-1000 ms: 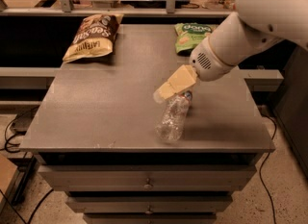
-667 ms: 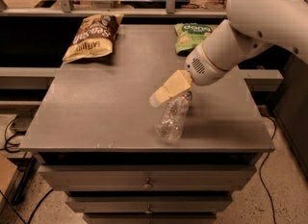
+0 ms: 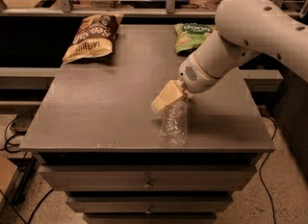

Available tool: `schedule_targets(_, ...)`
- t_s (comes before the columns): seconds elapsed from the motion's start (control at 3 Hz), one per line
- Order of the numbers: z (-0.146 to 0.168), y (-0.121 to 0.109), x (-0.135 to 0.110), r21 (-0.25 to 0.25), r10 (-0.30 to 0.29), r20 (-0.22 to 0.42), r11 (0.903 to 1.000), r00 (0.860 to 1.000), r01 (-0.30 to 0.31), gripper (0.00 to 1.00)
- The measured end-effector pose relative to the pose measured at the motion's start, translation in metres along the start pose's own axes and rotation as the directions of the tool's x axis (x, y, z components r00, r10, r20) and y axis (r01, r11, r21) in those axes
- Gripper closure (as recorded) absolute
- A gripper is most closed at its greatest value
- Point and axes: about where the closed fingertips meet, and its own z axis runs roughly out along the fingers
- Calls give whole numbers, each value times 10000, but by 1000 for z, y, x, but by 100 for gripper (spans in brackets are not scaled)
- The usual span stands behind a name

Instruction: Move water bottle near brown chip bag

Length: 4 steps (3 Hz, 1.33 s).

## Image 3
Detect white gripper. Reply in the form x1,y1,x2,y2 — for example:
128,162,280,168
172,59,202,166
151,53,219,113

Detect clear plastic water bottle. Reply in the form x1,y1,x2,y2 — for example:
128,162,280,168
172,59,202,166
160,101,188,147

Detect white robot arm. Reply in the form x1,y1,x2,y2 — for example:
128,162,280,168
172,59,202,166
151,0,308,112

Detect green chip bag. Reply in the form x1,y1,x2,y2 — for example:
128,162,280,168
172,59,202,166
174,23,216,54

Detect brown sea salt chip bag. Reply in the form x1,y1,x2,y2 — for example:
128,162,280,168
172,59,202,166
63,13,123,63

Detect grey drawer cabinet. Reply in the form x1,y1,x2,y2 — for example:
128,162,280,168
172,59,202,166
19,24,276,224

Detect middle drawer with knob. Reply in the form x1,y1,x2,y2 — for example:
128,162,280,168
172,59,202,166
66,196,232,213

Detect drawer with knob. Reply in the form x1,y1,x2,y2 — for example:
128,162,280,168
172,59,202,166
66,196,232,213
38,165,256,192

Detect top drawer with knob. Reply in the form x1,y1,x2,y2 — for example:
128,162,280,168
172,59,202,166
38,165,256,192

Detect bottom drawer front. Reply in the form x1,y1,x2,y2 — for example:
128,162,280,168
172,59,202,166
84,213,216,224

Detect grey power box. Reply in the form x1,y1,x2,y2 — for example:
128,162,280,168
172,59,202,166
11,107,38,133

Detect black cable right floor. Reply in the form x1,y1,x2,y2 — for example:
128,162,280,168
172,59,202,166
258,115,278,224

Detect black cables left floor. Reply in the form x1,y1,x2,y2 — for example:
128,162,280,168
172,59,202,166
0,106,54,224

